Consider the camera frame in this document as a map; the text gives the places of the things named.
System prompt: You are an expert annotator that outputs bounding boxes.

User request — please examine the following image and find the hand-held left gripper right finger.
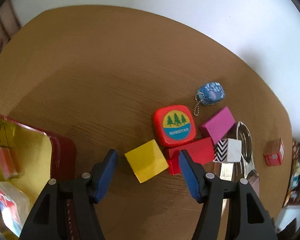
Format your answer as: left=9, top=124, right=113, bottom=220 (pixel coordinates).
left=178, top=149, right=278, bottom=240

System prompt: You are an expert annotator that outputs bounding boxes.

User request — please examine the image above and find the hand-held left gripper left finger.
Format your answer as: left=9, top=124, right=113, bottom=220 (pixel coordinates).
left=19, top=149, right=118, bottom=240

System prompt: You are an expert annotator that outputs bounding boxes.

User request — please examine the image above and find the red wooden block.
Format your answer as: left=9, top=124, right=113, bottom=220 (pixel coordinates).
left=164, top=137, right=215, bottom=175

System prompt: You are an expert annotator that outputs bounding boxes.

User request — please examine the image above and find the yellow wooden block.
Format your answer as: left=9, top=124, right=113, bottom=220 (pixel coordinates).
left=124, top=139, right=169, bottom=183

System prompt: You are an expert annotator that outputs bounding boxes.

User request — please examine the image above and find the red square tape measure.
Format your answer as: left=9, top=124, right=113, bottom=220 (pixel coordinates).
left=154, top=104, right=197, bottom=147

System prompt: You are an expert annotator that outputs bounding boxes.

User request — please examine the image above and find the black white zigzag cube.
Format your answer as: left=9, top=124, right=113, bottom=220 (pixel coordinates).
left=212, top=138, right=242, bottom=163

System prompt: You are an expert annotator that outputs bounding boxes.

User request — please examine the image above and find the gold tin tray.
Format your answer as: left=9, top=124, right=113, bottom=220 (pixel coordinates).
left=0, top=111, right=77, bottom=240

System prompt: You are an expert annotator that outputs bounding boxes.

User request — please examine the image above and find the magenta wooden block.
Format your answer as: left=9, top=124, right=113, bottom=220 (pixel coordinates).
left=199, top=106, right=237, bottom=145

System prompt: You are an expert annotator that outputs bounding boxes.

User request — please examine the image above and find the small red brown box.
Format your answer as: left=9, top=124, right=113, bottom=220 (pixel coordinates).
left=263, top=137, right=285, bottom=167

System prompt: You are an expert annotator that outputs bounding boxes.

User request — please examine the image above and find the red white blue packet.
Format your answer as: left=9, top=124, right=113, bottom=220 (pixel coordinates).
left=0, top=181, right=32, bottom=233

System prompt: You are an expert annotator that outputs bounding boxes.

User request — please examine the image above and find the small orange red box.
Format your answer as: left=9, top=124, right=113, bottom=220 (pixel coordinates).
left=0, top=147, right=23, bottom=180

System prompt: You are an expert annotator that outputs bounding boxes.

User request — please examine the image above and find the colourful printed cloth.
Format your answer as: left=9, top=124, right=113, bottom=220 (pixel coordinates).
left=282, top=140, right=300, bottom=208

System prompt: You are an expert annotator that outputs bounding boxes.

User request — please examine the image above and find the beige striped curtain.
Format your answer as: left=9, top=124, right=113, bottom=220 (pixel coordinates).
left=0, top=0, right=23, bottom=70

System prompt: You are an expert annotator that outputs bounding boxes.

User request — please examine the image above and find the blue patterned keychain pouch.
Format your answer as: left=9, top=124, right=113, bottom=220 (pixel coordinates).
left=193, top=81, right=226, bottom=117

